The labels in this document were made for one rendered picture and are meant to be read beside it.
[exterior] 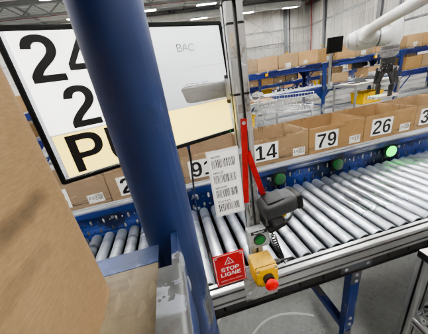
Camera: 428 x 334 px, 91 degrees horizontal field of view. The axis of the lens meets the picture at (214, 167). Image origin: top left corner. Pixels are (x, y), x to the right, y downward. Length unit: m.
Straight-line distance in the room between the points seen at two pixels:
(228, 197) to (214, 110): 0.25
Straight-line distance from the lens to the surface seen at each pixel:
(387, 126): 1.79
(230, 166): 0.56
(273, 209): 0.59
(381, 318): 1.79
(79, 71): 0.55
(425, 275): 1.12
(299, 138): 1.37
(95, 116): 0.54
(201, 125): 0.61
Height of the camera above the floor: 1.41
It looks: 22 degrees down
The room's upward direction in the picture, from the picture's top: 9 degrees counter-clockwise
